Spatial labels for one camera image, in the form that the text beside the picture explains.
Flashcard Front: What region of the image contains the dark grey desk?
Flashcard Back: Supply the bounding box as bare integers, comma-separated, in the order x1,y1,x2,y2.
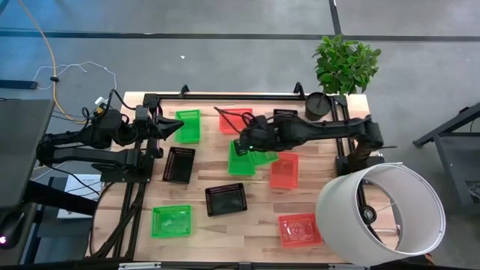
0,98,98,218

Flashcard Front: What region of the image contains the black metal desk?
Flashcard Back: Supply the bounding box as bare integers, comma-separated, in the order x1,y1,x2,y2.
412,101,480,213

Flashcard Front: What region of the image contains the green plastic basket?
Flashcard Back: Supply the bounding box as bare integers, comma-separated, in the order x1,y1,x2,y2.
150,204,193,239
248,148,280,167
175,109,202,145
227,140,257,177

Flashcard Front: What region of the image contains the black plastic basket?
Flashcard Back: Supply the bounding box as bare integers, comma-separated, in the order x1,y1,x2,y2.
161,145,197,185
273,108,299,119
204,182,248,218

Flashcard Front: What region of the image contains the green potted plant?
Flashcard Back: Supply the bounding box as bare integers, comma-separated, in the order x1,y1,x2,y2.
304,34,383,122

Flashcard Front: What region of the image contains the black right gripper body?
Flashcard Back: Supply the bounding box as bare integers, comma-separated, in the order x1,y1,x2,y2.
239,120,283,152

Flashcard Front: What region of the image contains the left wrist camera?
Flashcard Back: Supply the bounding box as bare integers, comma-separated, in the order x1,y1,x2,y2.
134,105,152,123

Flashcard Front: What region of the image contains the white cable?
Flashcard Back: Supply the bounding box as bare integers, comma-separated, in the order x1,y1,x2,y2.
32,61,118,103

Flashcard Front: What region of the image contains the red plastic basket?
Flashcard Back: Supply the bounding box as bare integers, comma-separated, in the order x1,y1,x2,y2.
218,108,254,135
268,151,300,190
277,213,324,249

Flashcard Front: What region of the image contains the yellow cable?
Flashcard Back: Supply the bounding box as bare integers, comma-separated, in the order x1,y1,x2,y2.
16,0,102,125

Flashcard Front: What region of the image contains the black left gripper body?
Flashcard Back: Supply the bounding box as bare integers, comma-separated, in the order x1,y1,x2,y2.
143,111,164,142

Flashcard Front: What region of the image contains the black power strip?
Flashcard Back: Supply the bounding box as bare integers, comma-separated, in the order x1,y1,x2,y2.
0,79,38,90

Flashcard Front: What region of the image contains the white shade lamp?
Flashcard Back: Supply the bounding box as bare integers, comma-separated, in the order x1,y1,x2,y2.
314,161,447,268

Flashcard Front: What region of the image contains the black device with light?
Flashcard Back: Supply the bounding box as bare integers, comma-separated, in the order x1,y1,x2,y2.
0,209,29,251

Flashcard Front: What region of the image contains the black rail with silver brackets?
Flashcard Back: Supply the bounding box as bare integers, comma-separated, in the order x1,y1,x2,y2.
0,258,480,270

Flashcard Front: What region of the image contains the black aluminium frame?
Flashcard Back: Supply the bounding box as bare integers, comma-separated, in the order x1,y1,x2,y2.
88,82,387,260

